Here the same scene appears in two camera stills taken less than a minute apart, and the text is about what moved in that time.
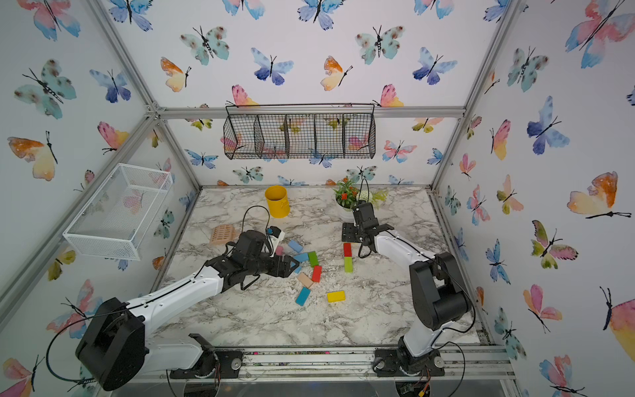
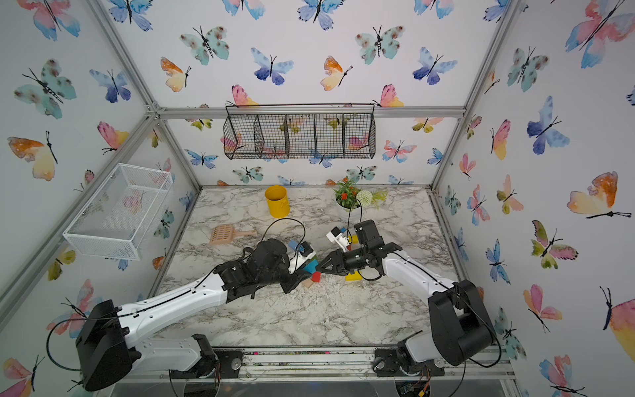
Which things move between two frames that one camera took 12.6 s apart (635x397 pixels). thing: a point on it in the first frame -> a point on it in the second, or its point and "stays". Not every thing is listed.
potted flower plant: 347,197 stays
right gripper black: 346,231 -> 325,262
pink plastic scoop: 223,233 stays
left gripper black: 284,273 -> 298,279
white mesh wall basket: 118,218 stays
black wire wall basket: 299,131 stays
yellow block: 336,296 -> 353,277
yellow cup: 278,201 stays
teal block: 303,296 -> 312,266
